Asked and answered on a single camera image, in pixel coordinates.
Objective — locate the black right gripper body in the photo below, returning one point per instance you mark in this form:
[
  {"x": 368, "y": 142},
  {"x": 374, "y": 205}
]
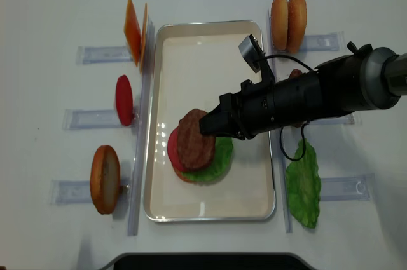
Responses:
[{"x": 286, "y": 102}]

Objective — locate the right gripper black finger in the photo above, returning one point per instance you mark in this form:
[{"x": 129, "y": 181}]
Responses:
[{"x": 222, "y": 123}]

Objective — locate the brown meat patty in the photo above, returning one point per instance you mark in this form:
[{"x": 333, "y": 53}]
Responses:
[
  {"x": 195, "y": 151},
  {"x": 295, "y": 73}
]

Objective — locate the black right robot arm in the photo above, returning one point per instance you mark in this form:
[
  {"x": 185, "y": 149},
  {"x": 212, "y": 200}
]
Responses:
[{"x": 368, "y": 79}]

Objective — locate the green lettuce in tray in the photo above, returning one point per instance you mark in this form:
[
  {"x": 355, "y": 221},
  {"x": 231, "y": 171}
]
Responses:
[{"x": 223, "y": 153}]

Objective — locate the brown meat patty on rack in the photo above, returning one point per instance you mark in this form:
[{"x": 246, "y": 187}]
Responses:
[{"x": 295, "y": 73}]

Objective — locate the red tomato slice on stack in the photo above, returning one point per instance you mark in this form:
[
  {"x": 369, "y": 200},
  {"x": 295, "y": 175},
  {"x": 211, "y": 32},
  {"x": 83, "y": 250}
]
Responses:
[{"x": 172, "y": 152}]

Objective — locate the green lettuce on rack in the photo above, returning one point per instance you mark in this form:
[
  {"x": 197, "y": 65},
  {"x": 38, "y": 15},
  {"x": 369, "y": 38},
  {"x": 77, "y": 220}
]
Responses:
[{"x": 304, "y": 186}]

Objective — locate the red tomato slice standing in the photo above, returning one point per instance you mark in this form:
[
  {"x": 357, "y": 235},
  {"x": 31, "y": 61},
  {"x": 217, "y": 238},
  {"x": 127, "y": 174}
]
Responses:
[{"x": 124, "y": 101}]

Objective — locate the orange cheese slice inner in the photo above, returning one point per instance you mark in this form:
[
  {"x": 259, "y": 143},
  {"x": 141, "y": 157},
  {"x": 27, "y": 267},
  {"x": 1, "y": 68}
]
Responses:
[{"x": 143, "y": 37}]

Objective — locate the orange cheese slice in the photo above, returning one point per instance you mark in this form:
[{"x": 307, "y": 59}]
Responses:
[
  {"x": 132, "y": 32},
  {"x": 143, "y": 37}
]

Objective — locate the orange cheese slice outer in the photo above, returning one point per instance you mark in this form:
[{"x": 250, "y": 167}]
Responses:
[{"x": 132, "y": 32}]

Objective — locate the silver metal tray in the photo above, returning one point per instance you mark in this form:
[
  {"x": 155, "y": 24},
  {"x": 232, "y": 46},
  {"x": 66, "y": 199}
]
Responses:
[{"x": 196, "y": 66}]

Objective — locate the bottom bun in tray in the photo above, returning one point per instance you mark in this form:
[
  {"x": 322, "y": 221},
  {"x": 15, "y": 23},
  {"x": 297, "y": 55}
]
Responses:
[{"x": 208, "y": 175}]

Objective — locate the bun top left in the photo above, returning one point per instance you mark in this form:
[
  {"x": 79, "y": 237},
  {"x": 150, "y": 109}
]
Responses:
[{"x": 279, "y": 23}]

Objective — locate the bun top right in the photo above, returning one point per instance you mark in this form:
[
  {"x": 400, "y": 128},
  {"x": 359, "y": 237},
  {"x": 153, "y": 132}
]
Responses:
[{"x": 297, "y": 22}]

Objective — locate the bun slice on left rack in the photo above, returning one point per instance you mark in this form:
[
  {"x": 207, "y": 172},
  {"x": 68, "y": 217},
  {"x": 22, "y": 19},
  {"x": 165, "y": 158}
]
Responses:
[{"x": 105, "y": 180}]

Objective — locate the clear right food rack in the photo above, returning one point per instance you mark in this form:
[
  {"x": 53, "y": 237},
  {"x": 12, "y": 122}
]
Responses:
[{"x": 354, "y": 188}]

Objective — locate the clear food rack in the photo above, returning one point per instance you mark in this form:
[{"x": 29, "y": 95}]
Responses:
[
  {"x": 354, "y": 188},
  {"x": 64, "y": 192}
]

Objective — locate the black base at bottom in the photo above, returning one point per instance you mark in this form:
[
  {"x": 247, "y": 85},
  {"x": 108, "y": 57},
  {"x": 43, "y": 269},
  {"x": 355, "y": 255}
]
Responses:
[{"x": 209, "y": 261}]

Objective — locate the clear left food rack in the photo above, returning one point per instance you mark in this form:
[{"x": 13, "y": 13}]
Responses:
[{"x": 64, "y": 192}]

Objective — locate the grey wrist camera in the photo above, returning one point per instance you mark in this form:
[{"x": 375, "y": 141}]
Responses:
[{"x": 252, "y": 52}]

